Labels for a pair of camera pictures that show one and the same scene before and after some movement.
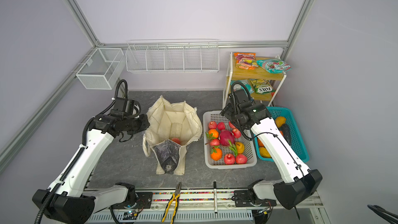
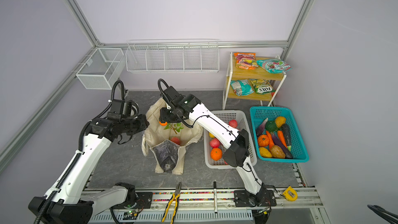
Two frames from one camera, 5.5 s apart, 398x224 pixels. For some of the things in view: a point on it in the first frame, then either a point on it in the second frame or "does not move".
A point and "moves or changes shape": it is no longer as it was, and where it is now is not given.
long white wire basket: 173,56 does not move
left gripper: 145,123 does not move
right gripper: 228,112 -> 165,116
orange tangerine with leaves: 212,134 moves or changes shape
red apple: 176,140 does not move
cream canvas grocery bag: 170,127 does not move
